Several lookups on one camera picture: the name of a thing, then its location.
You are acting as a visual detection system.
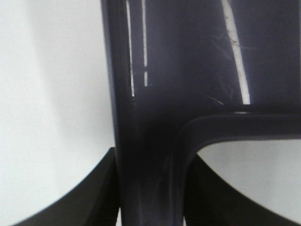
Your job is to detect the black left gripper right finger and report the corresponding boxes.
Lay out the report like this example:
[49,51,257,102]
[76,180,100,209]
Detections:
[184,156,297,226]

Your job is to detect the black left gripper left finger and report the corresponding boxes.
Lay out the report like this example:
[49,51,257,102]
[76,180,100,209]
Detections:
[16,147,120,226]

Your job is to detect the purple plastic dustpan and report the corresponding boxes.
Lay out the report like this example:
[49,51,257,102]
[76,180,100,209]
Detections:
[101,0,301,226]

